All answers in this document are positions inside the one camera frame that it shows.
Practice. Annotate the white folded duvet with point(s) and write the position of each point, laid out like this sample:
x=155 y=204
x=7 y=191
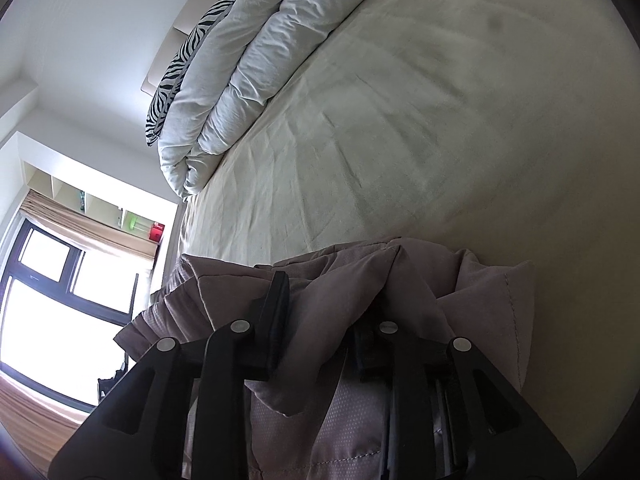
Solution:
x=260 y=60

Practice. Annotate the black framed window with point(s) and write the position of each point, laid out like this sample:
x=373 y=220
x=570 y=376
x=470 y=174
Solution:
x=60 y=310

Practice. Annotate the mauve quilted puffer coat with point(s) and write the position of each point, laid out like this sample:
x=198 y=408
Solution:
x=325 y=310

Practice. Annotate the bed with beige sheet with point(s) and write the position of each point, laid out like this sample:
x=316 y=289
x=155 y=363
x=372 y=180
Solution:
x=425 y=135

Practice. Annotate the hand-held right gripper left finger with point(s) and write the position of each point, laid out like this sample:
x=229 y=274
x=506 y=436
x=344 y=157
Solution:
x=277 y=320

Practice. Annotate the beige padded headboard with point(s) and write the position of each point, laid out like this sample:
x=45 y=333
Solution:
x=170 y=60

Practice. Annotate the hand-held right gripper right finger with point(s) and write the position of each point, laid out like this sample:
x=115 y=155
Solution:
x=372 y=355

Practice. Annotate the white wall shelf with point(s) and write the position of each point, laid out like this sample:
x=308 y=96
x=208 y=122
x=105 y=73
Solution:
x=100 y=200

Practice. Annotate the beige curtain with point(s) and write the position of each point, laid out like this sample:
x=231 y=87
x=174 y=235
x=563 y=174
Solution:
x=90 y=225

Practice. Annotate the zebra print pillow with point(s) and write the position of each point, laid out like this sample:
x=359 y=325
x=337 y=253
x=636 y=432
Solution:
x=187 y=60

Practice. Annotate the green plastic item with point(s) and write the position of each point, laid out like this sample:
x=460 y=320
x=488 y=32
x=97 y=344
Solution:
x=135 y=222

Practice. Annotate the dark object by window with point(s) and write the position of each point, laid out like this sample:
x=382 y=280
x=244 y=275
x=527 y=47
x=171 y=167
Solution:
x=111 y=382

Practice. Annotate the red box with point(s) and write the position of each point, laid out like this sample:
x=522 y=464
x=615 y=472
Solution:
x=157 y=231

